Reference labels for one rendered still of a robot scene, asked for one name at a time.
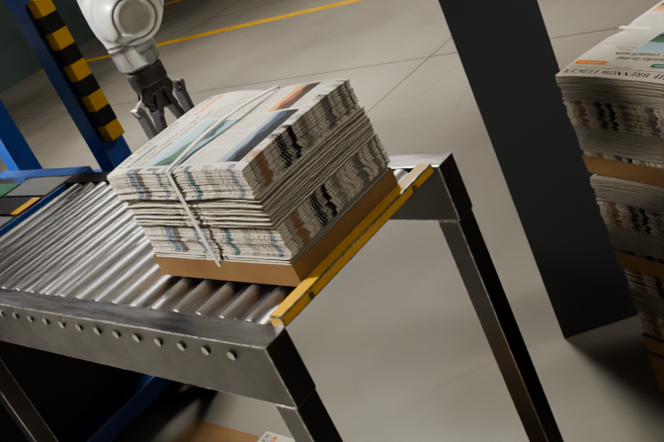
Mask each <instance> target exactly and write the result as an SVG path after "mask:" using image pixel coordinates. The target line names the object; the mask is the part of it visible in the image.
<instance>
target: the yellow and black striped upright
mask: <svg viewBox="0 0 664 442"><path fill-rule="evenodd" d="M27 5H28V7H29V9H30V11H31V12H32V14H33V16H34V18H35V19H36V21H37V23H38V25H39V26H40V28H41V31H42V32H43V34H44V36H45V38H46V39H47V41H48V43H49V45H50V46H51V48H52V50H53V52H54V53H55V55H56V57H57V59H58V61H59V62H60V64H61V66H62V68H63V69H64V71H65V73H66V75H67V76H68V78H69V80H70V82H71V83H72V85H73V87H74V89H75V90H76V92H77V94H78V96H79V97H80V99H81V101H82V103H83V104H84V106H85V108H86V110H87V111H88V113H89V115H90V117H91V118H92V120H93V122H94V124H95V125H96V127H97V129H98V131H99V132H100V134H101V136H102V138H103V140H104V141H111V140H115V139H116V138H117V137H119V136H120V135H122V134H123V133H125V131H124V129H123V128H122V126H121V124H120V122H119V120H118V119H117V116H116V114H115V113H114V111H113V109H112V107H111V105H110V104H109V102H108V100H107V98H106V96H105V95H104V93H103V91H102V89H101V87H100V86H99V84H98V82H97V80H96V78H95V77H94V75H93V73H92V71H91V70H90V68H89V66H88V64H87V62H86V61H85V59H84V57H83V55H82V53H81V52H80V50H79V48H78V46H77V44H76V43H75V41H74V39H73V37H72V36H71V35H70V33H69V31H68V29H67V27H66V26H65V24H64V22H63V20H62V18H61V17H60V15H59V13H58V11H57V10H56V8H55V6H54V5H53V3H52V1H51V0H31V1H29V2H27Z"/></svg>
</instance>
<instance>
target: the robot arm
mask: <svg viewBox="0 0 664 442"><path fill-rule="evenodd" d="M77 2H78V4H79V7H80V9H81V11H82V13H83V15H84V17H85V19H86V21H87V22H88V24H89V26H90V28H91V29H92V31H93V32H94V34H95V35H96V37H97V38H98V39H99V40H100V41H101V42H102V43H103V44H104V46H105V47H106V49H107V50H108V53H109V55H110V56H111V58H112V60H113V61H114V63H115V65H116V67H117V69H118V71H119V73H122V74H124V73H126V79H127V80H128V82H129V84H130V86H131V88H132V90H133V91H134V92H135V93H136V95H137V101H138V104H137V105H136V107H135V108H134V109H131V110H130V112H131V114H132V115H133V116H135V117H136V118H137V119H138V121H139V123H140V125H141V126H142V128H143V130H144V132H145V134H146V135H147V137H148V139H149V141H151V140H152V139H153V138H155V137H156V136H157V135H159V134H160V133H161V132H163V131H164V130H165V129H167V128H168V126H167V123H166V120H165V116H164V114H165V111H164V108H165V107H166V108H168V109H169V110H170V112H171V113H172V114H173V115H174V116H175V118H176V119H177V120H179V119H180V118H181V117H183V116H184V115H185V114H187V113H188V112H189V111H191V110H192V109H193V108H195V106H194V104H193V102H192V100H191V98H190V96H189V94H188V92H187V90H186V85H185V80H184V79H176V80H174V81H172V80H171V79H170V78H168V76H167V71H166V69H165V68H164V66H163V64H162V62H161V60H160V59H159V58H157V57H158V56H159V55H160V50H159V48H158V46H157V44H156V42H155V40H154V38H153V36H154V35H155V33H156V32H157V31H158V29H159V27H160V24H161V21H162V14H163V3H164V0H77ZM173 90H174V91H175V94H176V96H177V98H178V100H179V102H180V104H181V106H182V107H181V106H180V105H179V102H178V100H177V99H176V98H175V96H174V95H173ZM144 107H146V108H148V110H149V114H150V116H151V117H152V118H153V122H154V124H153V123H152V121H151V119H150V118H149V116H148V115H147V114H146V112H147V111H146V110H145V109H144ZM156 111H158V112H156ZM154 125H155V126H154Z"/></svg>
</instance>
